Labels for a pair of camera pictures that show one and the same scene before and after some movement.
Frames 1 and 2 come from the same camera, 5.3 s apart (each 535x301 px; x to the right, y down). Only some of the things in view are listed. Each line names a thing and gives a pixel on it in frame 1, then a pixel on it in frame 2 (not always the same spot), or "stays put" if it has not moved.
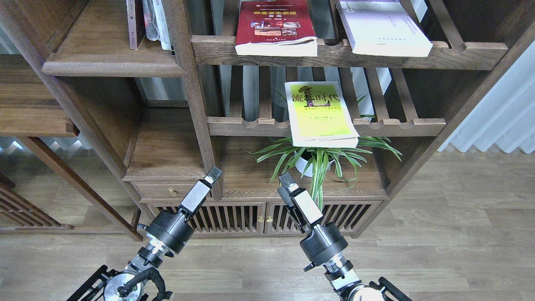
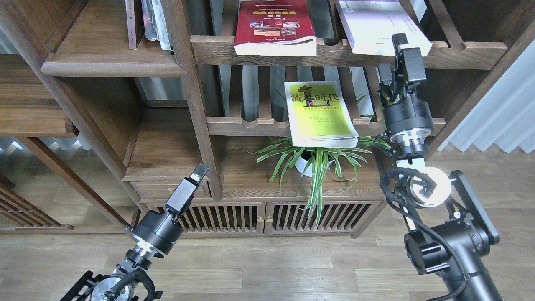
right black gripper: [325, 241] → [406, 115]
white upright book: [161, 24] stays put
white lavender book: [383, 27] stays put
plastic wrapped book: [151, 31] stays put
